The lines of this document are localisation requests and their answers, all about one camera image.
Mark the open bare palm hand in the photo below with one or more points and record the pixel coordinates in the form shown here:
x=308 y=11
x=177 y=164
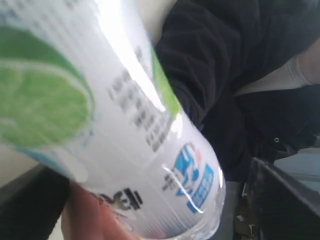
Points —
x=85 y=217

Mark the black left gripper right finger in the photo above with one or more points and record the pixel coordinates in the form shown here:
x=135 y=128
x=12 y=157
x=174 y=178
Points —
x=285 y=209

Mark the black jacket torso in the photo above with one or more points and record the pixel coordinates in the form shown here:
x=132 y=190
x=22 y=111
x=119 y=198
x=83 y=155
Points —
x=247 y=73

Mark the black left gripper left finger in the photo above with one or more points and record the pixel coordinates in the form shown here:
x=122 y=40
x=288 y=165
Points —
x=31 y=204

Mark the lime label clear bottle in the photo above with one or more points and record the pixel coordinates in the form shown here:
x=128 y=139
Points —
x=83 y=93

